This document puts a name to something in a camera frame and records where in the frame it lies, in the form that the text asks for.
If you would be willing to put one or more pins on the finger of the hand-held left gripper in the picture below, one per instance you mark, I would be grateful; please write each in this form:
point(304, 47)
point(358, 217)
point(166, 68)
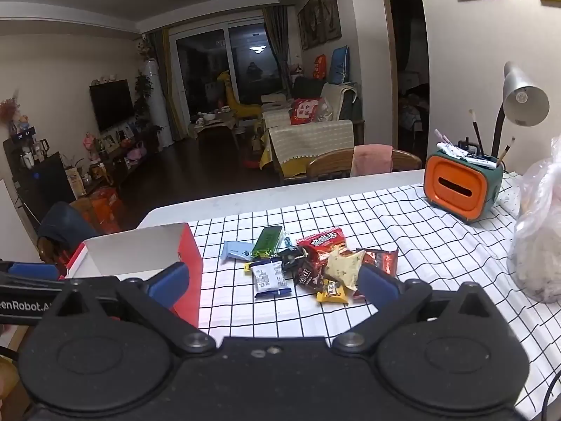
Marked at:
point(35, 271)

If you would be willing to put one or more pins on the grey desk lamp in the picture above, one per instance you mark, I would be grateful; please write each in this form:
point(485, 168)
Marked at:
point(523, 101)

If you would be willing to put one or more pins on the light blue snack packet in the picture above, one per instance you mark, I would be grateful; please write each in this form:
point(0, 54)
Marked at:
point(236, 251)

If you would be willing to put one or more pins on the dark framed wall picture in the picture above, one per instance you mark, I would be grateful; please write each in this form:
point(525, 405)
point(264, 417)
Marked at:
point(301, 30)
point(314, 19)
point(329, 8)

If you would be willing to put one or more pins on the green snack packet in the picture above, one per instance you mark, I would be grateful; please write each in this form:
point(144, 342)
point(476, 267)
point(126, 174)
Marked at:
point(266, 242)

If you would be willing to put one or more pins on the sofa with cream cover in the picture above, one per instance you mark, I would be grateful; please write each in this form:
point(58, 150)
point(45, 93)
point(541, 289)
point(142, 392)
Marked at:
point(315, 140)

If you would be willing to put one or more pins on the white marker pens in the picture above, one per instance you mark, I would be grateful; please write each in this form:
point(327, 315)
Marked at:
point(451, 147)

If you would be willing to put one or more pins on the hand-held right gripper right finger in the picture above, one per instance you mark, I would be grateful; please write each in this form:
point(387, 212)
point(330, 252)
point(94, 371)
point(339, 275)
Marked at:
point(377, 285)

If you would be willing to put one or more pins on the cream snack packet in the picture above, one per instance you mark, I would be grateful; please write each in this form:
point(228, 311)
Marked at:
point(344, 268)

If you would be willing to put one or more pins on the dark wooden chair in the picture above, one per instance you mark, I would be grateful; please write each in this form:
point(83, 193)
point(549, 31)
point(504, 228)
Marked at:
point(48, 252)

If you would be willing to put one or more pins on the blue candy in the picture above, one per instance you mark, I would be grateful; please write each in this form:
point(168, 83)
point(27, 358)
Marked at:
point(287, 241)

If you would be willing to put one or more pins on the dried flower bouquet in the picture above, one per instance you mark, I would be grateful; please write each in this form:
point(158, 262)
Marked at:
point(8, 107)

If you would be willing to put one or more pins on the orange and green tissue box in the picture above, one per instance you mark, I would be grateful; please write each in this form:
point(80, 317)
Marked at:
point(453, 188)

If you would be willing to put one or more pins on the long black brush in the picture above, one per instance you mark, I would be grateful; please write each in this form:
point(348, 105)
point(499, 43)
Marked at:
point(477, 133)

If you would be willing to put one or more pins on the dark red snack packet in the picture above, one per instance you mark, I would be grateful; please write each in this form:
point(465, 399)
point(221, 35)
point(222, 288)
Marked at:
point(383, 261)

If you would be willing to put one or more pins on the red and white cardboard box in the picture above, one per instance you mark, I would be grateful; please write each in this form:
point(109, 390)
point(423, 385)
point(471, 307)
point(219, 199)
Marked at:
point(131, 250)

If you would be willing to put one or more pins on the red printed cushion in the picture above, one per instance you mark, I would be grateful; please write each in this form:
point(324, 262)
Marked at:
point(306, 112)

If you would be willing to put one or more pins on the white cabinet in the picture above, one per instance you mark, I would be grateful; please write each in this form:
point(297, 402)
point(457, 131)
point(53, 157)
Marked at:
point(13, 219)

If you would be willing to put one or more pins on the black television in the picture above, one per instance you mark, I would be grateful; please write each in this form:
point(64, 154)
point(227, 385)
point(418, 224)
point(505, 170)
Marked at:
point(111, 105)

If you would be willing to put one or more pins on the yellow snack packet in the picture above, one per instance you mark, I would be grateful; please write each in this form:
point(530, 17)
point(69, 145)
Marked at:
point(333, 293)

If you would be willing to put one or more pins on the wooden coffee table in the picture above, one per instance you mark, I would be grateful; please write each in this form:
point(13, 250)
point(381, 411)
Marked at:
point(217, 127)

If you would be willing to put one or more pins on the blue jacket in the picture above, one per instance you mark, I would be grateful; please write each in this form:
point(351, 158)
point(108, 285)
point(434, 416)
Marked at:
point(65, 223)

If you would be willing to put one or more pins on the red gift bag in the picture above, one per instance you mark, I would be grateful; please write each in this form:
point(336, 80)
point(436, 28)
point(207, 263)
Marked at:
point(320, 67)

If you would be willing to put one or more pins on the low television stand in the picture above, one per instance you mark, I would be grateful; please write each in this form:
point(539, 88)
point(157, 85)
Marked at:
point(127, 158)

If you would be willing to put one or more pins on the white standing air conditioner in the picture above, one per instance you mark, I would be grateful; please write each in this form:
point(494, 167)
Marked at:
point(155, 101)

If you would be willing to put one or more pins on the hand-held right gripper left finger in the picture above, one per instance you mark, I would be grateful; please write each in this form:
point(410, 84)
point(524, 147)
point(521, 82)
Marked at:
point(168, 283)

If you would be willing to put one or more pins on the yellow giraffe toy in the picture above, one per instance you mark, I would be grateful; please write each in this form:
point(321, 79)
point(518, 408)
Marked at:
point(239, 107)

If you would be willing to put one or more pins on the dark brown snack packet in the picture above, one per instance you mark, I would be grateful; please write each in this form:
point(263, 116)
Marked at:
point(309, 276)

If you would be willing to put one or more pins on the white and blue snack packet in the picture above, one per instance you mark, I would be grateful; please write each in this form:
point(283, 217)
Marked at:
point(269, 277)

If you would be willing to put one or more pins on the white checkered tablecloth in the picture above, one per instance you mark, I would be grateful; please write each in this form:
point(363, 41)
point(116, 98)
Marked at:
point(438, 263)

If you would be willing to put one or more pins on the black water dispenser cabinet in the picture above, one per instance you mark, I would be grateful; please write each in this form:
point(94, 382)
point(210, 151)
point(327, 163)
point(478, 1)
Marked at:
point(44, 180)

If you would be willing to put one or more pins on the grey and yellow curtain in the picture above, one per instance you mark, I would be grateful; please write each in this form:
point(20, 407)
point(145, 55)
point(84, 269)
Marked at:
point(278, 48)
point(164, 83)

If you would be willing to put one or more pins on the green potted plant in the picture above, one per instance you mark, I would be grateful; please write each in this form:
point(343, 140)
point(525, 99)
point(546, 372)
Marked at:
point(142, 94)

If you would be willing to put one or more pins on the blue cushion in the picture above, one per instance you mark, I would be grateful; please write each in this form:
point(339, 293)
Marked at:
point(339, 65)

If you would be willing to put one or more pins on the stack of orange boxes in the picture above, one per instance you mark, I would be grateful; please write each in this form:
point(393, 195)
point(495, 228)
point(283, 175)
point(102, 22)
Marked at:
point(103, 208)

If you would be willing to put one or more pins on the clear plastic bag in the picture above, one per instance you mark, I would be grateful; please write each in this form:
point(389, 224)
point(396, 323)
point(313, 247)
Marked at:
point(537, 245)

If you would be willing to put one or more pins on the pink towel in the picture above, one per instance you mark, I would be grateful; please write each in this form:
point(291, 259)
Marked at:
point(371, 160)

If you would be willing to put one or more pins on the large red snack bag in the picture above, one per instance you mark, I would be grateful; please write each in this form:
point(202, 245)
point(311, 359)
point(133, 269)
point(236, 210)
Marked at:
point(322, 242)

